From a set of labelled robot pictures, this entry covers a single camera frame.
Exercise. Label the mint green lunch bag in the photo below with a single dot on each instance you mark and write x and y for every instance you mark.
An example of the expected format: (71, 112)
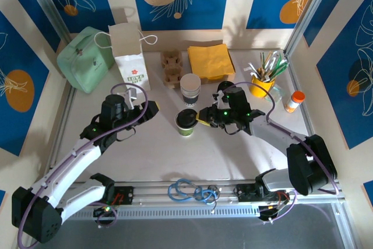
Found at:
(84, 62)

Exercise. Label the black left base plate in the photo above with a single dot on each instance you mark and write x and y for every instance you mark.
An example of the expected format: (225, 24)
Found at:
(125, 195)

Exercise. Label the stacked cardboard cup carriers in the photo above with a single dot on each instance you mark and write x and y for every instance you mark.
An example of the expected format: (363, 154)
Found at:
(174, 86)

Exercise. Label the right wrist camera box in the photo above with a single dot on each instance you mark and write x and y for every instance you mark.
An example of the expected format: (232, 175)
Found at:
(219, 98)

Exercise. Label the orange capped white bottle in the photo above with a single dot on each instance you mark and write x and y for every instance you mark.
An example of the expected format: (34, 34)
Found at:
(292, 104)

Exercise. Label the small black controller board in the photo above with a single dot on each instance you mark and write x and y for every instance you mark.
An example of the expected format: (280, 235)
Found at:
(100, 211)
(266, 212)

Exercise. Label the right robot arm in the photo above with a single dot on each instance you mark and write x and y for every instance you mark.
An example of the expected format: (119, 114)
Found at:
(277, 135)

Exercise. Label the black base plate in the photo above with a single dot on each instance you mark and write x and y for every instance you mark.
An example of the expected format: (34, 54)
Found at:
(244, 193)
(125, 195)

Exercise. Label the yellow mug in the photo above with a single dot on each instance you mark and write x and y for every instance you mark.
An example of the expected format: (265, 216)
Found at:
(262, 87)

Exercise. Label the stack of paper cups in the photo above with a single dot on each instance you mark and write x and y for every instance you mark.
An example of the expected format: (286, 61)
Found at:
(190, 91)

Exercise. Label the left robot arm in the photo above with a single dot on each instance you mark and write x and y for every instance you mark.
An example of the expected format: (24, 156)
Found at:
(73, 158)

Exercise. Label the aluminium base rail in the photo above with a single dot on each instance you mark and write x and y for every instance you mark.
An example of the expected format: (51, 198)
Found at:
(151, 195)

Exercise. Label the white paper carry bag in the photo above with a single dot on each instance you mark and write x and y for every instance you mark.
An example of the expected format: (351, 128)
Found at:
(131, 65)

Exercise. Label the clear plastic sachet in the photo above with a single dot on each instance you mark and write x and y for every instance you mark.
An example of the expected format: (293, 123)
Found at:
(277, 94)

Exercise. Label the cardboard cup carrier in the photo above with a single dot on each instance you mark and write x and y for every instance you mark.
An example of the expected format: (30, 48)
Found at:
(172, 68)

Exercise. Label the stack of yellow napkins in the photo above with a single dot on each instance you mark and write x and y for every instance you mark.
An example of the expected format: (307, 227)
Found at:
(204, 75)

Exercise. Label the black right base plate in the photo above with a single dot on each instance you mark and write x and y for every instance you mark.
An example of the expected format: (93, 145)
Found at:
(244, 193)

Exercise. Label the aluminium frame post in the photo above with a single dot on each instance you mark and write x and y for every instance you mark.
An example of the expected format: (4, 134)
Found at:
(46, 1)
(309, 10)

